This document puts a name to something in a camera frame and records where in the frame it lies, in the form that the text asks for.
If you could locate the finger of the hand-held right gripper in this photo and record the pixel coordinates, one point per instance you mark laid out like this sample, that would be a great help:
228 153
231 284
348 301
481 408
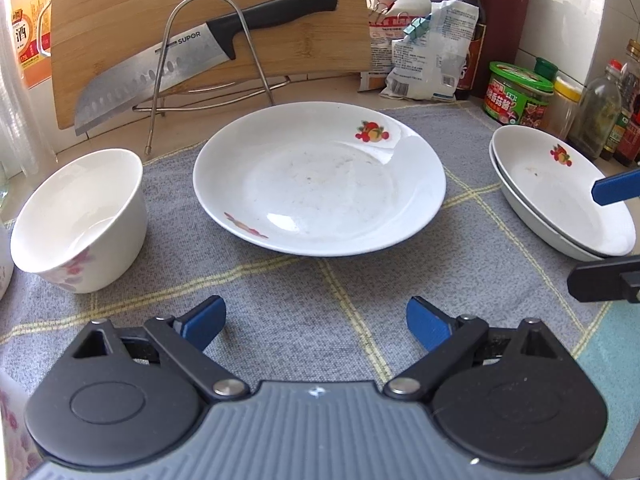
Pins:
600 280
617 189

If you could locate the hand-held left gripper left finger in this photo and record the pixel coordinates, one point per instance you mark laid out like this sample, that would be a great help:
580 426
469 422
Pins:
202 322

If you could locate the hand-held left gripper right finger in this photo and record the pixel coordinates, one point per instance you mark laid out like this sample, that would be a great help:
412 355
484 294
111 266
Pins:
427 322

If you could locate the white floral plate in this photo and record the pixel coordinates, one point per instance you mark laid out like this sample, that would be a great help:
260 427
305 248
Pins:
550 195
320 180

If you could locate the white plate with brown stain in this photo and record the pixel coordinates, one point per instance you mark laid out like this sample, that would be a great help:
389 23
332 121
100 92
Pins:
537 233

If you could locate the small dark red cap bottle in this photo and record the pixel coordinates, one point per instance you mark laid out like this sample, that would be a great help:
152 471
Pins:
629 140

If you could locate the clear glass bottle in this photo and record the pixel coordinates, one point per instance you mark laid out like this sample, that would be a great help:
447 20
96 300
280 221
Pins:
595 110

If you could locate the grey and teal checked towel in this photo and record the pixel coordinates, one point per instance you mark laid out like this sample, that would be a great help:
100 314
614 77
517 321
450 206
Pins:
300 300

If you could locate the yellow lid jar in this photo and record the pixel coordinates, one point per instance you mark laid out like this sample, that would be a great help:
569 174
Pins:
562 105

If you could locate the tall red label bottle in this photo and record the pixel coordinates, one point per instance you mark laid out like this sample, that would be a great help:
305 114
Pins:
632 75

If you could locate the green lid sauce jar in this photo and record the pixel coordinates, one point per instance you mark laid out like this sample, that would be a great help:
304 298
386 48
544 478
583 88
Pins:
517 95

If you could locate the green cap bottle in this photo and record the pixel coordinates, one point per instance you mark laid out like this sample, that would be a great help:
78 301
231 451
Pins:
546 67

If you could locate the dark knife block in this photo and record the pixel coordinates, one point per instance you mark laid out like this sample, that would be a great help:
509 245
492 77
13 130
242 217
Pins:
505 20

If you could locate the white and blue food bag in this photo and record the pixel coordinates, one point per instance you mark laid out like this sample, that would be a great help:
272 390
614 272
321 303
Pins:
425 70

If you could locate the teal bag clip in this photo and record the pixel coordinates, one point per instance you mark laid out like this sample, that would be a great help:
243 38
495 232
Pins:
417 26

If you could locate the red and brown food bag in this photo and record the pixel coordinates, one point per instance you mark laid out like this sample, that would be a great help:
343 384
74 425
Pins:
377 45

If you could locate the clear plastic cup stack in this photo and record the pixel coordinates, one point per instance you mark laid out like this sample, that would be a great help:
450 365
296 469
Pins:
20 110

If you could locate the orange carton box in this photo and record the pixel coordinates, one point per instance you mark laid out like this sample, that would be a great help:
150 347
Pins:
30 50

